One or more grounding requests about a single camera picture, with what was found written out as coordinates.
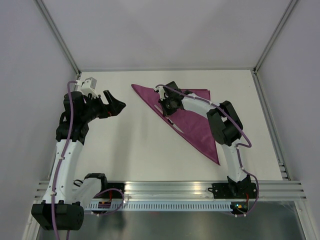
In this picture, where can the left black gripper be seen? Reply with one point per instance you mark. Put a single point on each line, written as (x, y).
(114, 107)

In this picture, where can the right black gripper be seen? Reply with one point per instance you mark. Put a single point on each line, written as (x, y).
(166, 112)

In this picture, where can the knife with pink handle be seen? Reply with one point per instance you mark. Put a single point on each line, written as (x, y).
(169, 120)

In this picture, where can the purple cloth napkin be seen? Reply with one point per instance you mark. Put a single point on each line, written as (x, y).
(196, 129)

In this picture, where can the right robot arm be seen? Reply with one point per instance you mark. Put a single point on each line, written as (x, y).
(225, 127)

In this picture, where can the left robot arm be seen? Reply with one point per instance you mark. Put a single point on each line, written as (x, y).
(62, 207)

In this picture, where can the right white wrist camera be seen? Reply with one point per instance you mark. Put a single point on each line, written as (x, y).
(161, 91)

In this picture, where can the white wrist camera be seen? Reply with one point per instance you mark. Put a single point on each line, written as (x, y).
(87, 87)
(161, 91)

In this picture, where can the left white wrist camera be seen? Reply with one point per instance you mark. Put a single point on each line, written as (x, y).
(87, 87)

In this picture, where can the aluminium front rail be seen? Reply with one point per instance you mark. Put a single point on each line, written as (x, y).
(282, 190)

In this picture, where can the aluminium rail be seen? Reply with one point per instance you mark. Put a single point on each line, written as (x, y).
(282, 190)
(271, 127)

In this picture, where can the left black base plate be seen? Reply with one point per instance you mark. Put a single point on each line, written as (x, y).
(117, 188)

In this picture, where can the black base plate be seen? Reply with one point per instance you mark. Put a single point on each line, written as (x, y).
(117, 188)
(223, 191)

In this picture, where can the right side aluminium rail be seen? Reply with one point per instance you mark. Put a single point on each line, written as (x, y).
(271, 127)

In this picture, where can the white slotted cable duct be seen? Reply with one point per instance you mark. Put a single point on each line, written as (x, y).
(161, 206)

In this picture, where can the left aluminium frame post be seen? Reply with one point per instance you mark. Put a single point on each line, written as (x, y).
(40, 4)

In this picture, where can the aluminium frame post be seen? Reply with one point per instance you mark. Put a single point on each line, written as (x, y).
(40, 4)
(275, 34)

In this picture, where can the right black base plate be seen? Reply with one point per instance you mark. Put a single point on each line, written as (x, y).
(223, 191)

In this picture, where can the right aluminium frame post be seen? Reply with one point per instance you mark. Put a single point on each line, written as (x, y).
(275, 34)

